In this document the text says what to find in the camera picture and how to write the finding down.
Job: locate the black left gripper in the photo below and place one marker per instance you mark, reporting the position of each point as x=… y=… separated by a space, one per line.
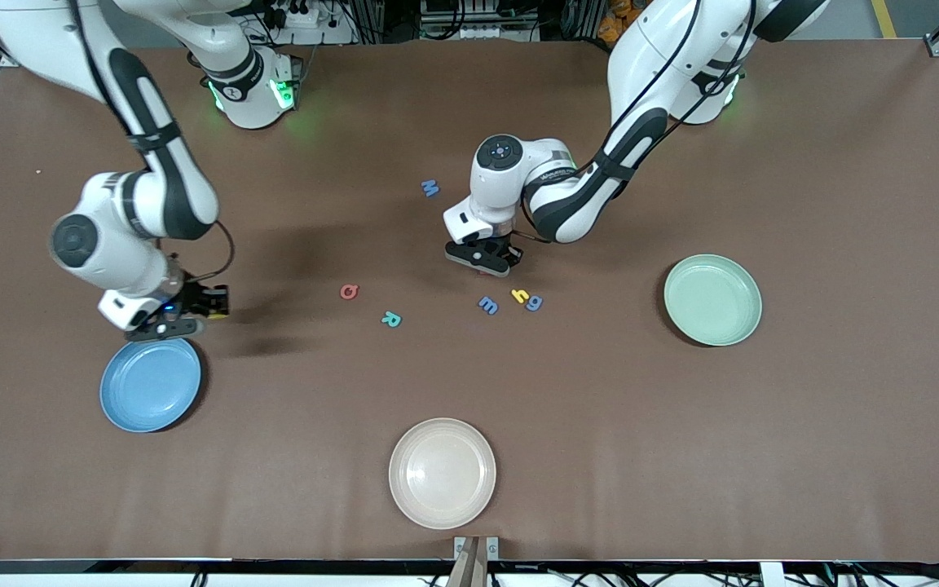
x=509 y=249

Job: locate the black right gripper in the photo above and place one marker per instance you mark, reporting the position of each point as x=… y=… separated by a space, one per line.
x=195 y=298

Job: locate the yellow lowercase h letter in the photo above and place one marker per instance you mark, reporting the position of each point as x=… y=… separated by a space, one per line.
x=518 y=295

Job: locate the blue lowercase g letter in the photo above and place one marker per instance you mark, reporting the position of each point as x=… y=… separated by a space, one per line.
x=535 y=308

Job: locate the red uppercase Q letter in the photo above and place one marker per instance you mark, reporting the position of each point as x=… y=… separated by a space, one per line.
x=343 y=292

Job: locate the teal uppercase R letter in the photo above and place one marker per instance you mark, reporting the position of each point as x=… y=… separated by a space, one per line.
x=390 y=319

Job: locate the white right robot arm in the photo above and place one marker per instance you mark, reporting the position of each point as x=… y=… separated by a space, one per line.
x=29 y=33

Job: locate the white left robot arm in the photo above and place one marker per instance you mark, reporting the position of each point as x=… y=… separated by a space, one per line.
x=657 y=49

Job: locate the blue lowercase m letter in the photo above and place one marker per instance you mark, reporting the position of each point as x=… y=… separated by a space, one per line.
x=488 y=306

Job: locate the blue uppercase M letter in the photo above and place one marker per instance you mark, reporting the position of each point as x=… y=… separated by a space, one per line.
x=429 y=189

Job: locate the blue plate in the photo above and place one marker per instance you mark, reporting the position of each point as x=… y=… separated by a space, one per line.
x=147 y=387

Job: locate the green plate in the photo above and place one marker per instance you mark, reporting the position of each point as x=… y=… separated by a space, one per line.
x=714 y=297

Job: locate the beige plate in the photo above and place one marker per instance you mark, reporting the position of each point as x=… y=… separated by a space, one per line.
x=443 y=473

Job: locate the brown table cover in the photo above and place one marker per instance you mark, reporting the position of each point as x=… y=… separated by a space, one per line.
x=469 y=383

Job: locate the orange objects pile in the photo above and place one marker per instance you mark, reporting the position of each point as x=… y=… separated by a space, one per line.
x=610 y=28

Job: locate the white power strip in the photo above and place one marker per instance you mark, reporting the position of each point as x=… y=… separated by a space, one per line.
x=331 y=34

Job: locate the white label tag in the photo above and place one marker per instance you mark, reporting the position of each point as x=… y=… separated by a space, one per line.
x=771 y=575

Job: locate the black table edge rail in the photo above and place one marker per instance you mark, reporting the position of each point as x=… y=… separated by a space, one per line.
x=192 y=564

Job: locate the metal mounting bracket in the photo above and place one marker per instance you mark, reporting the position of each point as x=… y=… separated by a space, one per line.
x=459 y=545

